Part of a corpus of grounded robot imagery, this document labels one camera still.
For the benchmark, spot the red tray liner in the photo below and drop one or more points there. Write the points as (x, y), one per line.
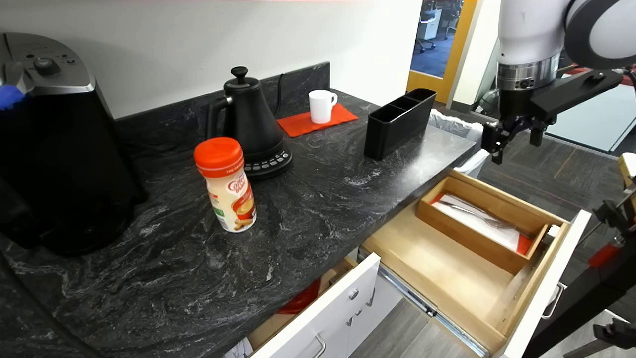
(525, 244)

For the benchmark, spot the white cabinet red top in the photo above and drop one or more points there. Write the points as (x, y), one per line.
(597, 126)

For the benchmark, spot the red rectangular mat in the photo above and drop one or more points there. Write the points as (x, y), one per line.
(299, 124)

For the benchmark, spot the black coffee maker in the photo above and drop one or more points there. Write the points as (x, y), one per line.
(66, 166)

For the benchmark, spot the black gooseneck kettle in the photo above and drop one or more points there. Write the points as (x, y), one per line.
(255, 126)

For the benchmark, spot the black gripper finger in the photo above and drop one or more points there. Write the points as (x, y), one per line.
(537, 132)
(493, 140)

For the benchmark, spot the white ceramic mug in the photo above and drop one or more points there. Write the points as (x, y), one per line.
(323, 106)

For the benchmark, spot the black clamp with plug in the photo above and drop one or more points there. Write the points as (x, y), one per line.
(617, 216)

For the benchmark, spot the white napkin stack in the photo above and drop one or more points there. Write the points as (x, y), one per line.
(493, 236)

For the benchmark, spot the blue item on coffee maker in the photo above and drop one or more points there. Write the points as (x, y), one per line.
(10, 96)

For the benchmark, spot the open wooden drawer white front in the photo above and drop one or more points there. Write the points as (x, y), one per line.
(438, 271)

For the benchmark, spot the half open white drawer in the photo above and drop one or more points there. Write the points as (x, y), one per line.
(330, 319)

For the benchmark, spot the creamer bottle red lid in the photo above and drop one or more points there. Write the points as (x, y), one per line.
(229, 200)

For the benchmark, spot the wooden organizer tray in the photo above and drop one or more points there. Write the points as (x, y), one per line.
(464, 238)

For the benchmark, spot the red item in drawer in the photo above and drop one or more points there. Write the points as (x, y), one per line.
(301, 301)

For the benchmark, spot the small wooden board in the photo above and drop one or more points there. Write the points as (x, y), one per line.
(629, 172)

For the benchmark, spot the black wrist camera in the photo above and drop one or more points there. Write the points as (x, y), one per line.
(569, 90)

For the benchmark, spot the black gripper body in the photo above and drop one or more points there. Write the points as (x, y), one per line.
(517, 110)

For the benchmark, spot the black camera stand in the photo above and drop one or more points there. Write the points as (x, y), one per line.
(583, 291)

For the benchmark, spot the yellow door frame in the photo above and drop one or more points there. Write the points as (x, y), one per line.
(460, 66)

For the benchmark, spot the white plastic spoon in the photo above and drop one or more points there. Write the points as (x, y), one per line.
(478, 214)

